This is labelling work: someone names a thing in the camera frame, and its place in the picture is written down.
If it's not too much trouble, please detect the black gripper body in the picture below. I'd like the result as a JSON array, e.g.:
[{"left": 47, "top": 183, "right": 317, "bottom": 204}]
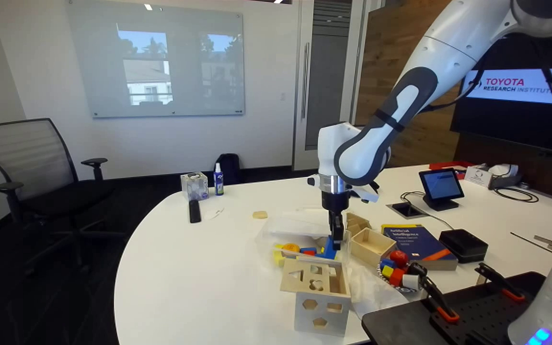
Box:
[{"left": 321, "top": 189, "right": 355, "bottom": 214}]

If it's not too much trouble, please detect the blue wooden block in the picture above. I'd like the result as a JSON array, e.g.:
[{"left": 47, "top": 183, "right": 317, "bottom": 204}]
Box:
[{"left": 321, "top": 237, "right": 340, "bottom": 260}]

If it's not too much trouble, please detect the wooden box lid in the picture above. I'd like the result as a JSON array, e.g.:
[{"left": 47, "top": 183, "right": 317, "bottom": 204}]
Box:
[{"left": 346, "top": 210, "right": 374, "bottom": 239}]

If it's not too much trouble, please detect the open small wooden box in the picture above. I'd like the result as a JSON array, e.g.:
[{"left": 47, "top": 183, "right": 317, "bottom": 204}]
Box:
[{"left": 348, "top": 225, "right": 399, "bottom": 267}]

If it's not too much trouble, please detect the yellow toy block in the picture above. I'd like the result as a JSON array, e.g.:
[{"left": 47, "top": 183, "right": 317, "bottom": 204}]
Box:
[{"left": 271, "top": 241, "right": 302, "bottom": 267}]

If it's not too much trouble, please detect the red wooden block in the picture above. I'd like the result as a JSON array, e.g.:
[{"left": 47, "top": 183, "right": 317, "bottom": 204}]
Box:
[{"left": 390, "top": 248, "right": 411, "bottom": 267}]

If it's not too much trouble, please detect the wooden shape sorter box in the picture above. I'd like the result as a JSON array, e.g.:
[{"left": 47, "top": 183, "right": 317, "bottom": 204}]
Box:
[{"left": 279, "top": 256, "right": 353, "bottom": 336}]

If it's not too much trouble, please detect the colourful block set box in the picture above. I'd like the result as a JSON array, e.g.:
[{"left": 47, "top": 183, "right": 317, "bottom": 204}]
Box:
[{"left": 380, "top": 221, "right": 461, "bottom": 271}]

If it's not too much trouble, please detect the black rectangular box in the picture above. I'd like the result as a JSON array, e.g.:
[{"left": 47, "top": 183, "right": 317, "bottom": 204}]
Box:
[{"left": 438, "top": 227, "right": 489, "bottom": 264}]

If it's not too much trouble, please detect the clear plastic tray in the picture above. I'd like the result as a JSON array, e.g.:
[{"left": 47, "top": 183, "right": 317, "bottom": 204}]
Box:
[{"left": 263, "top": 206, "right": 350, "bottom": 241}]

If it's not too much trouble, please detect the black smartphone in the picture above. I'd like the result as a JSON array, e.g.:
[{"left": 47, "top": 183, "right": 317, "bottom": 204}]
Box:
[{"left": 388, "top": 200, "right": 426, "bottom": 218}]

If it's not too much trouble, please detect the tablet on black stand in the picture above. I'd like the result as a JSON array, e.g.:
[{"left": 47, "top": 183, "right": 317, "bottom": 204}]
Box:
[{"left": 419, "top": 166, "right": 466, "bottom": 212}]

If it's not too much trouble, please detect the black backpack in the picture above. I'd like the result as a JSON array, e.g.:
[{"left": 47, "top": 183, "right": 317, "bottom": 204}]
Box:
[{"left": 215, "top": 151, "right": 242, "bottom": 185}]

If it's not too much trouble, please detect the small blue spray bottle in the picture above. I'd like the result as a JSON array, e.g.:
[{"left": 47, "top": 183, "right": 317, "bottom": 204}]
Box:
[{"left": 213, "top": 160, "right": 227, "bottom": 197}]

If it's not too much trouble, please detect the glass door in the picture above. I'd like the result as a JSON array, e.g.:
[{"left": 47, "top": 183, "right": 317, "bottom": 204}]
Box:
[{"left": 292, "top": 0, "right": 369, "bottom": 172}]

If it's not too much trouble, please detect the black remote control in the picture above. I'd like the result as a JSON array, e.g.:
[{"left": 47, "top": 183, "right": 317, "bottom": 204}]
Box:
[{"left": 189, "top": 197, "right": 204, "bottom": 223}]

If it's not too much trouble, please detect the clear plastic tissue pack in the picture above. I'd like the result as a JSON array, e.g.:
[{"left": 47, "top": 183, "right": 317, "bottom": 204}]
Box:
[{"left": 181, "top": 170, "right": 212, "bottom": 202}]

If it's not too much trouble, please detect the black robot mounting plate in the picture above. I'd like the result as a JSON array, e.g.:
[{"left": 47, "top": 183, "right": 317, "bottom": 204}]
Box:
[{"left": 361, "top": 269, "right": 549, "bottom": 345}]

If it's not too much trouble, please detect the white device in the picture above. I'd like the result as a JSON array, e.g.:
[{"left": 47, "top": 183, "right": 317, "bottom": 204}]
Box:
[{"left": 466, "top": 162, "right": 522, "bottom": 189}]

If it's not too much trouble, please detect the glass whiteboard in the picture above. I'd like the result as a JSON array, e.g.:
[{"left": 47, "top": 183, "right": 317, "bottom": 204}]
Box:
[{"left": 66, "top": 0, "right": 248, "bottom": 120}]

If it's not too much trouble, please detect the black mesh office chair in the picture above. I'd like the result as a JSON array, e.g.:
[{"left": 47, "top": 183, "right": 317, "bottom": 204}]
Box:
[{"left": 0, "top": 116, "right": 116, "bottom": 269}]

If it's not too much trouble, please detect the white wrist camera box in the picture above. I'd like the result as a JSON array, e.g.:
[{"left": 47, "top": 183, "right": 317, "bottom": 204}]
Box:
[{"left": 351, "top": 181, "right": 382, "bottom": 204}]

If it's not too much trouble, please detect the black clamp with orange handle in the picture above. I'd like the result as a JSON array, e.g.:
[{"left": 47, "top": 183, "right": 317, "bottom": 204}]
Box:
[
  {"left": 413, "top": 262, "right": 463, "bottom": 323},
  {"left": 476, "top": 260, "right": 530, "bottom": 304}
]

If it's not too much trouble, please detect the black coiled cable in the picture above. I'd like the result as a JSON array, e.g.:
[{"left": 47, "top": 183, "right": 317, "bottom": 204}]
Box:
[{"left": 493, "top": 183, "right": 541, "bottom": 204}]

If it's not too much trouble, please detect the wall television screen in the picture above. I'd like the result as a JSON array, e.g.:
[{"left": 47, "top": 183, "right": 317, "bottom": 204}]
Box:
[{"left": 451, "top": 30, "right": 552, "bottom": 158}]

